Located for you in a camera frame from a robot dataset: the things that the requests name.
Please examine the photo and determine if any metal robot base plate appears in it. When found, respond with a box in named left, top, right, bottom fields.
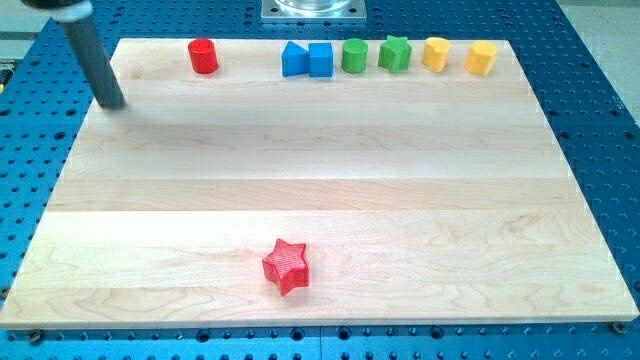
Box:
left=261, top=0, right=367, bottom=22

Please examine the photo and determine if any blue cube block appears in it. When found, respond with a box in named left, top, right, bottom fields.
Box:
left=308, top=42, right=334, bottom=78

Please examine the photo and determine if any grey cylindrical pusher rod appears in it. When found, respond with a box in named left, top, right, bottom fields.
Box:
left=21, top=0, right=125, bottom=110

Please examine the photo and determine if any red cylinder block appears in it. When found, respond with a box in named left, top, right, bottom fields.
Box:
left=188, top=38, right=219, bottom=74

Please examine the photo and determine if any red star block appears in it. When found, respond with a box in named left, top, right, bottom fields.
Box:
left=262, top=239, right=310, bottom=296

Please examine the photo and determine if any light wooden board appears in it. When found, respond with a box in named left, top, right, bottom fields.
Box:
left=1, top=38, right=638, bottom=330

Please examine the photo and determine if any green star block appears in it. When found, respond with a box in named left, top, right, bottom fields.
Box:
left=378, top=35, right=412, bottom=73

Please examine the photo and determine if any yellow hexagon block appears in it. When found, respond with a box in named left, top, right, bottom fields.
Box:
left=464, top=40, right=498, bottom=76

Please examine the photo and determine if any blue triangle block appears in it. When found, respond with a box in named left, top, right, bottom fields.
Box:
left=281, top=41, right=309, bottom=77

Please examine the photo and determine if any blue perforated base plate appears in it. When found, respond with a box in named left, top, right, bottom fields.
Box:
left=1, top=1, right=639, bottom=359

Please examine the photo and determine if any green cylinder block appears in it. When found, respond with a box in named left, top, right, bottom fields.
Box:
left=341, top=38, right=368, bottom=74

